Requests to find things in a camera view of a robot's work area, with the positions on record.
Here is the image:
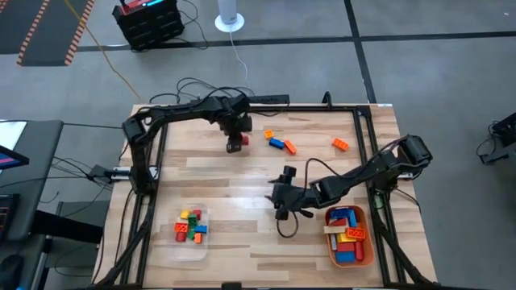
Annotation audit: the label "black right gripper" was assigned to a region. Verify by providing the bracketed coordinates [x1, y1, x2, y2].
[264, 176, 323, 218]

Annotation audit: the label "dark blue long block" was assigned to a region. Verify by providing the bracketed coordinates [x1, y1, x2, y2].
[329, 206, 351, 220]

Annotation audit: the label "red-orange studded brick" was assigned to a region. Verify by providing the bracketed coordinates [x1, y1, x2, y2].
[345, 226, 367, 241]

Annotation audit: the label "black power strip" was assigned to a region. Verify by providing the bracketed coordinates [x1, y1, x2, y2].
[245, 94, 291, 106]

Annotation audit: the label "white floor stand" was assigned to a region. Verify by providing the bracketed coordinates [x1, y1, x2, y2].
[214, 0, 246, 34]

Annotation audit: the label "clear plastic bin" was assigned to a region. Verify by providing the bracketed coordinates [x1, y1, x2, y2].
[166, 203, 210, 262]

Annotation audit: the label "orange plastic bin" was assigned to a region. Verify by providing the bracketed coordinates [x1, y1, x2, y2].
[323, 205, 376, 269]

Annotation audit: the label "black crate with red lid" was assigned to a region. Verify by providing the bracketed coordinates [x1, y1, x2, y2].
[111, 0, 186, 52]

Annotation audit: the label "black power adapter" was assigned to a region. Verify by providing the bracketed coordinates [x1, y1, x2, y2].
[87, 164, 133, 181]

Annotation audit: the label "dark desk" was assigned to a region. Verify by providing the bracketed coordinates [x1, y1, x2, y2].
[0, 119, 65, 242]

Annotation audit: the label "hazard-striped floor mat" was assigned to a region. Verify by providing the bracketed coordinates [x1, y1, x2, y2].
[0, 0, 97, 68]

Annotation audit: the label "white sheet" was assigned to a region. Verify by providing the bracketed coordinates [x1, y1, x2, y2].
[0, 120, 27, 151]

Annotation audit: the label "lit computer screen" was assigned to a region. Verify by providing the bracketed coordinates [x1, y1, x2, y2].
[0, 144, 31, 171]

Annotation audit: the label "black floor device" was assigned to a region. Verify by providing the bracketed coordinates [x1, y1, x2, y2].
[475, 111, 516, 165]

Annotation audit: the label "black keyboard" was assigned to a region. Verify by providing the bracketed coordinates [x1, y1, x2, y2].
[0, 193, 21, 239]

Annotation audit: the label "black computer mouse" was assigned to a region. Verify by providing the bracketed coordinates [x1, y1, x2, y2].
[0, 254, 24, 290]

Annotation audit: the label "black left camera cable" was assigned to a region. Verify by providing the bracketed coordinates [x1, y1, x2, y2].
[249, 105, 290, 118]

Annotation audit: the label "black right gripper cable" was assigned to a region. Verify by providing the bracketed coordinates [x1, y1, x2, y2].
[275, 207, 300, 239]

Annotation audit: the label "white cable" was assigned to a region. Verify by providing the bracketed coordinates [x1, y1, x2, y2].
[228, 31, 253, 97]

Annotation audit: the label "black floor cables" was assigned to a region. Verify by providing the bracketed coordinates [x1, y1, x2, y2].
[148, 76, 256, 105]

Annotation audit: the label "black aluminium table frame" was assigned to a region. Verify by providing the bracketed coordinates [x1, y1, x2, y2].
[93, 91, 439, 290]

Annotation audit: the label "yellow floor cable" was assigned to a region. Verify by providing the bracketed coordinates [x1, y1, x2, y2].
[63, 0, 143, 102]

